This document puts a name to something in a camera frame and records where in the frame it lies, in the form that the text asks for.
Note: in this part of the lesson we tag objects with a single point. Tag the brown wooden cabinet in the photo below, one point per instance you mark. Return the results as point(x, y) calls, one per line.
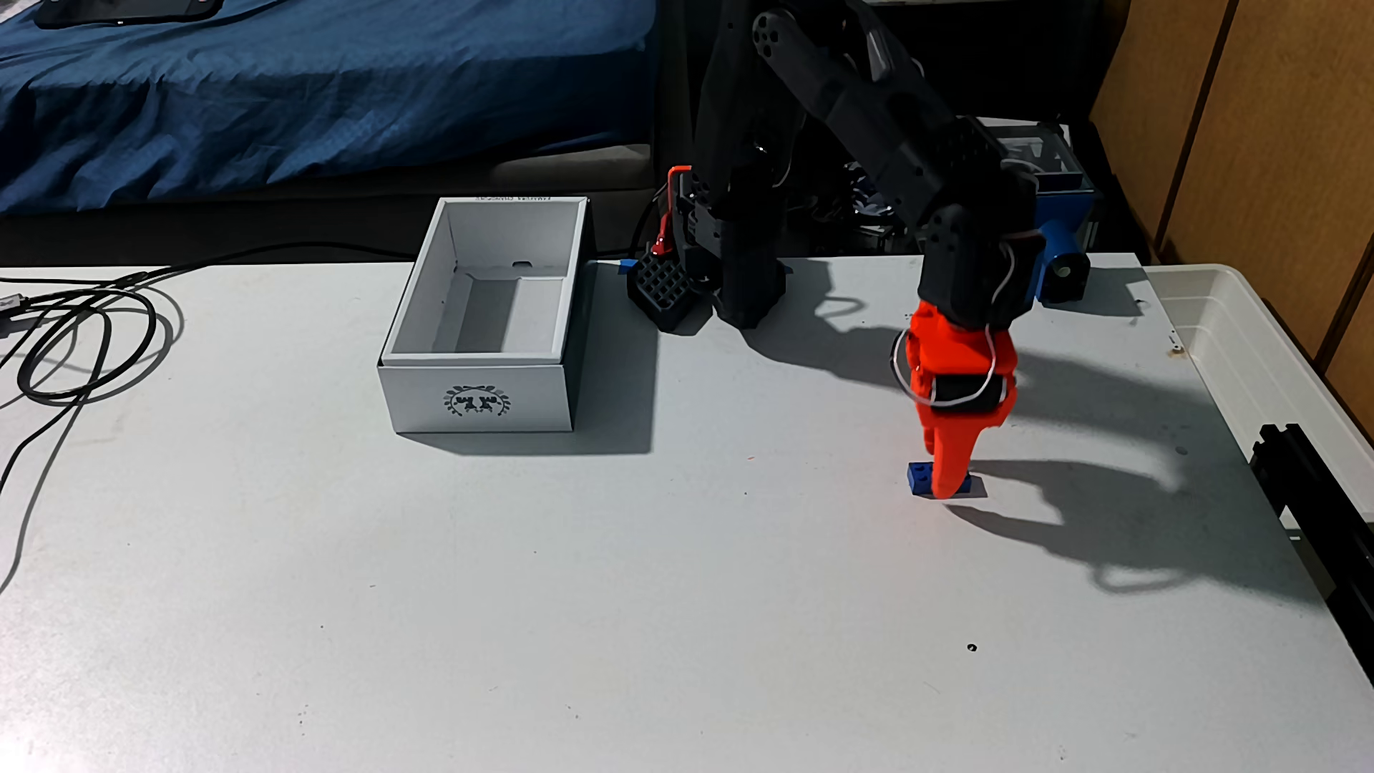
point(1288, 129)

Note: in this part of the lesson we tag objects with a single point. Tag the dark bed frame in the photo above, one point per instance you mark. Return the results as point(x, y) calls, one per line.
point(322, 215)

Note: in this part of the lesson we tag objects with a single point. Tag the white plastic bin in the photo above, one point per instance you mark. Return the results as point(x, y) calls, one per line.
point(1234, 344)

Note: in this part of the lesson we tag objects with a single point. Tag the black aluminium rail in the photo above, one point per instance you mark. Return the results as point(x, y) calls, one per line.
point(1310, 494)

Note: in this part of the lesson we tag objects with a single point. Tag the blue toy brick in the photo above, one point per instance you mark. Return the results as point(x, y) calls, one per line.
point(918, 479)

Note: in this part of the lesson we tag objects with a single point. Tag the white cardboard box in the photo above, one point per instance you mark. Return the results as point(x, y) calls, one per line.
point(478, 403)

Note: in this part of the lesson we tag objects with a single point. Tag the black flat device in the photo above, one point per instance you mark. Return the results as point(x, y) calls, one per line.
point(129, 11)

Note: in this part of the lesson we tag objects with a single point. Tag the blue printed camera mount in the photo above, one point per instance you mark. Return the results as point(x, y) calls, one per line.
point(1068, 268)

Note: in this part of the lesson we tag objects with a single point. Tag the clear enclosure with black frame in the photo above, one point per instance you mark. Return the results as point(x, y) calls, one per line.
point(1057, 150)

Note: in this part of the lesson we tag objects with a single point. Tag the blue bed cover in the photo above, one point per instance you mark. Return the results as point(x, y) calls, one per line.
point(322, 86)

